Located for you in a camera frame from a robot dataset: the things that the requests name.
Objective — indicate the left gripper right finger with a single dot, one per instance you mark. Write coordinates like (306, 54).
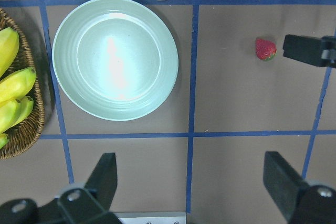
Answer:
(283, 183)

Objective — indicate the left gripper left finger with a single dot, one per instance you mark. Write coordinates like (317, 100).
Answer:
(94, 195)

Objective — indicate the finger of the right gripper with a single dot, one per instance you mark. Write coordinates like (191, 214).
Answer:
(319, 52)

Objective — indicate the red strawberry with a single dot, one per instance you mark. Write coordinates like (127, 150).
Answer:
(265, 50)

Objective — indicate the light green plate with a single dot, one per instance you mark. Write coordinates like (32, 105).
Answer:
(115, 59)

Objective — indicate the brown wicker basket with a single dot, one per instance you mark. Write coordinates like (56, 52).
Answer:
(22, 136)

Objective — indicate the yellow banana bunch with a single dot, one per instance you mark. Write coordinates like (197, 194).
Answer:
(16, 105)

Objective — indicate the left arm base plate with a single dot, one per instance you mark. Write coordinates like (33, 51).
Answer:
(175, 217)

